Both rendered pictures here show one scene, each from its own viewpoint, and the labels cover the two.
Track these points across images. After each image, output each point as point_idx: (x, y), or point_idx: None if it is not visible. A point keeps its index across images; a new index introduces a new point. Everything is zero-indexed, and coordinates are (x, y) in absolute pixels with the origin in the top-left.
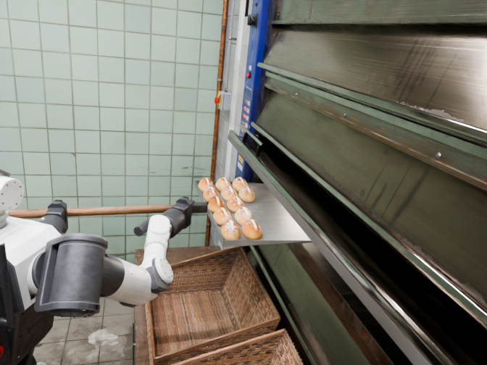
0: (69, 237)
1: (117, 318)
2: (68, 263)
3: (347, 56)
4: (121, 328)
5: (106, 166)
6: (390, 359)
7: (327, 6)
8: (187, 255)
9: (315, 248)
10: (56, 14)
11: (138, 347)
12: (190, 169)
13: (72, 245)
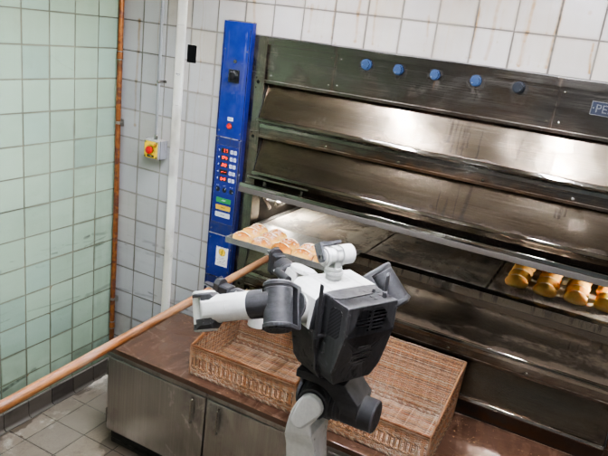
0: (385, 265)
1: (71, 448)
2: (394, 279)
3: (394, 125)
4: (90, 452)
5: (3, 261)
6: (468, 288)
7: (358, 86)
8: (161, 328)
9: (367, 255)
10: None
11: (242, 401)
12: (92, 236)
13: (388, 270)
